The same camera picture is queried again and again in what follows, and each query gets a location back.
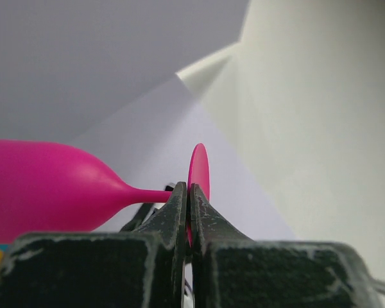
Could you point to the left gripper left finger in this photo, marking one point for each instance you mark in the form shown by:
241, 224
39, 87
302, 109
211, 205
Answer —
141, 268

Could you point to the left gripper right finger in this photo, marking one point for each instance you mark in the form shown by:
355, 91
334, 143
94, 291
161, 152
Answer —
232, 270

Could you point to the pink plastic wine glass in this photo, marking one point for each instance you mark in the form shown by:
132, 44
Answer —
52, 187

